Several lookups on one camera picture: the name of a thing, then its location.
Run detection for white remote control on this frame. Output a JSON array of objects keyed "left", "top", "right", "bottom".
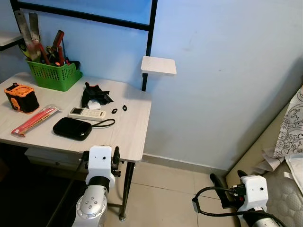
[{"left": 68, "top": 107, "right": 107, "bottom": 122}]

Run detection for green plastic basket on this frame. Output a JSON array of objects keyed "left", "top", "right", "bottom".
[{"left": 26, "top": 59, "right": 83, "bottom": 92}]

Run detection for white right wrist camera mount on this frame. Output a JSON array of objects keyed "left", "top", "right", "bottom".
[{"left": 237, "top": 175, "right": 269, "bottom": 213}]

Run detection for red handled pliers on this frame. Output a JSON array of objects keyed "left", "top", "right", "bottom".
[{"left": 37, "top": 43, "right": 53, "bottom": 65}]

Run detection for steel ruler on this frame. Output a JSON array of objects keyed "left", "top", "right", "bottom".
[
  {"left": 14, "top": 10, "right": 36, "bottom": 61},
  {"left": 28, "top": 13, "right": 43, "bottom": 60}
]

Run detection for black pouch with strap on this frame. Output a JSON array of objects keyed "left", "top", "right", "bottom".
[{"left": 52, "top": 117, "right": 116, "bottom": 142}]

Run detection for white wall shelf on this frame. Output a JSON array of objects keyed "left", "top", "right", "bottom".
[{"left": 0, "top": 32, "right": 23, "bottom": 48}]

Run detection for white pillow black ornament print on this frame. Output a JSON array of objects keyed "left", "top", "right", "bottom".
[{"left": 273, "top": 101, "right": 303, "bottom": 159}]

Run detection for beige bed frame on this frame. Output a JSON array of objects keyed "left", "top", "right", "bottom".
[{"left": 226, "top": 110, "right": 290, "bottom": 190}]

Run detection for long red packet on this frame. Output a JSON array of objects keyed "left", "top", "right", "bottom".
[{"left": 10, "top": 105, "right": 61, "bottom": 138}]

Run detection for black metal desk legs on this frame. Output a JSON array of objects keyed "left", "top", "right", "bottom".
[{"left": 119, "top": 160, "right": 139, "bottom": 222}]

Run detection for black metal frame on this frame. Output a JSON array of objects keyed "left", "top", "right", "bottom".
[{"left": 9, "top": 0, "right": 159, "bottom": 92}]

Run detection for red handled screwdriver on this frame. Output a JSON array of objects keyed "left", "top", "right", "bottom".
[{"left": 51, "top": 30, "right": 65, "bottom": 53}]

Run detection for grey quilted mattress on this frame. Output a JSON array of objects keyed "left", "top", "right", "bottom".
[{"left": 253, "top": 158, "right": 303, "bottom": 227}]

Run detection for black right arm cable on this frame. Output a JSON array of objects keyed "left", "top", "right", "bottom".
[{"left": 192, "top": 185, "right": 247, "bottom": 218}]

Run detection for crumpled black cloth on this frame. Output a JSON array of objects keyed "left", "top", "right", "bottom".
[{"left": 81, "top": 81, "right": 115, "bottom": 109}]

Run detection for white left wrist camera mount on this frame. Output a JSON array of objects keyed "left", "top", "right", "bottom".
[{"left": 87, "top": 145, "right": 116, "bottom": 179}]

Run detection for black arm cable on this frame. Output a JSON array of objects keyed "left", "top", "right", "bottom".
[
  {"left": 46, "top": 150, "right": 90, "bottom": 227},
  {"left": 192, "top": 185, "right": 247, "bottom": 218}
]

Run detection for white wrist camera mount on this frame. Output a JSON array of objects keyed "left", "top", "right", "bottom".
[
  {"left": 87, "top": 145, "right": 116, "bottom": 179},
  {"left": 237, "top": 175, "right": 269, "bottom": 213}
]

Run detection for small white shelf board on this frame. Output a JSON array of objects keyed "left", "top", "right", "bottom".
[{"left": 141, "top": 55, "right": 178, "bottom": 76}]

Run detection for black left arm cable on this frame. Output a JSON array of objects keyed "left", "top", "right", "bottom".
[{"left": 46, "top": 150, "right": 90, "bottom": 227}]

